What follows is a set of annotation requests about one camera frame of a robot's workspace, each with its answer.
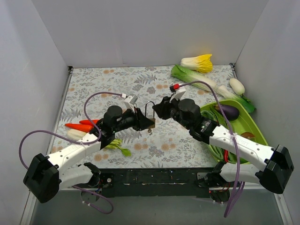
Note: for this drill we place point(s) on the black aluminium base frame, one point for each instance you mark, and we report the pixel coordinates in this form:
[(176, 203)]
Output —
[(161, 182)]

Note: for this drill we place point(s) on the red chili pepper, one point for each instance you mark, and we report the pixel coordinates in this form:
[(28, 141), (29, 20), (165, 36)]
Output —
[(226, 153)]

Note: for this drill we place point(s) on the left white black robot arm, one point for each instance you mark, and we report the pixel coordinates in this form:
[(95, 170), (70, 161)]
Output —
[(75, 152)]

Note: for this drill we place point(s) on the green celery stalks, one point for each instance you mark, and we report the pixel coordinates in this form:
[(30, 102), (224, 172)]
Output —
[(116, 144)]

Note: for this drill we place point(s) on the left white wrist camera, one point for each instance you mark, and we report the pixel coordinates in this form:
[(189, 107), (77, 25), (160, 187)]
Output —
[(129, 101)]

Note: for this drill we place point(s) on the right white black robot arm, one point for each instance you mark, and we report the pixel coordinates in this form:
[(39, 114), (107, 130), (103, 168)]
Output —
[(268, 166)]

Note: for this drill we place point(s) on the white green vegetable stalk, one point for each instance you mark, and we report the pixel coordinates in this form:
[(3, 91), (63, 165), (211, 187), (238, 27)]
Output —
[(75, 135)]

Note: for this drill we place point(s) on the orange carrot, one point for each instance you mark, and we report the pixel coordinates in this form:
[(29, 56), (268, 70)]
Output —
[(88, 122), (81, 127)]

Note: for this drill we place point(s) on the green long beans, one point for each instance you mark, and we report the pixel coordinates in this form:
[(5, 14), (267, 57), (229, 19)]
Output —
[(217, 152)]

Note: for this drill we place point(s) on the brown mushroom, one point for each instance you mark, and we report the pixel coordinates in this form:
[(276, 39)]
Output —
[(248, 135)]

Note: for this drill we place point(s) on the yellow white napa cabbage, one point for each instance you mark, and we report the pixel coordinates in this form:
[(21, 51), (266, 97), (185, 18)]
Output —
[(200, 63)]

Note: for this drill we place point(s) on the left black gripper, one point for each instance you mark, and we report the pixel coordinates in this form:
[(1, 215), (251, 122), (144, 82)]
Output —
[(137, 119)]

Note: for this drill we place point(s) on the white radish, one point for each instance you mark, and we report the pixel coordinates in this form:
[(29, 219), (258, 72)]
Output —
[(237, 86)]

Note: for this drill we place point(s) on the green white napa cabbage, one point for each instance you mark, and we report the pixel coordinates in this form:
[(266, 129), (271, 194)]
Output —
[(186, 75)]

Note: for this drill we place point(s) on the purple eggplant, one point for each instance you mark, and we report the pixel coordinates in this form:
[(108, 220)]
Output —
[(231, 112)]

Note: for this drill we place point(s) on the floral table mat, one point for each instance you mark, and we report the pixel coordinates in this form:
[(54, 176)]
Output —
[(92, 90)]

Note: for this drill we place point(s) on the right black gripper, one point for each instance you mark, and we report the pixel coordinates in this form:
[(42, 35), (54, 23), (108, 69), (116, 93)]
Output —
[(165, 108)]

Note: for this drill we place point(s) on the green plastic basket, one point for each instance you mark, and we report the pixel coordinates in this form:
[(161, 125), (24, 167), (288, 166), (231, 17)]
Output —
[(244, 123)]

